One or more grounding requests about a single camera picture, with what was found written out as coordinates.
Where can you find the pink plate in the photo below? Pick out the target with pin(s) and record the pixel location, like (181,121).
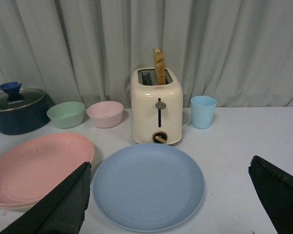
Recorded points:
(60,144)

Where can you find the cream toaster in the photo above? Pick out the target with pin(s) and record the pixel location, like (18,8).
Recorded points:
(157,110)

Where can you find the toast slice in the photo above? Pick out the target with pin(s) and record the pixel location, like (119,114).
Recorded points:
(159,65)

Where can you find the grey curtain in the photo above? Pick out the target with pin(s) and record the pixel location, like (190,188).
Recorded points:
(239,52)

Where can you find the beige plate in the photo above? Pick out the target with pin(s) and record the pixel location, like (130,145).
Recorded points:
(25,181)

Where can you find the green bowl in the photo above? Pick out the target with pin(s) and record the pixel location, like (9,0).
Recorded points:
(67,115)

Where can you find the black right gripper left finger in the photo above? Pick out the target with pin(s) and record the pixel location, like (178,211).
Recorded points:
(62,211)

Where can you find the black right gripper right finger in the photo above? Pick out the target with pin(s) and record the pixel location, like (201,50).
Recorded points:
(274,188)

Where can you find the glass pot lid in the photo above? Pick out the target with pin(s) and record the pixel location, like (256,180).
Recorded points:
(13,97)

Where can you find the blue plate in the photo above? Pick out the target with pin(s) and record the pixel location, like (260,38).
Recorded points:
(148,187)

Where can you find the light blue cup right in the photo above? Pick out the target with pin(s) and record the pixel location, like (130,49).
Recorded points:
(202,111)

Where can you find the dark blue saucepan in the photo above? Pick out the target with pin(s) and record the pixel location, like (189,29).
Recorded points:
(25,120)

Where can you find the pink bowl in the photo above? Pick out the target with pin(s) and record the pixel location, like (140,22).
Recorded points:
(105,114)

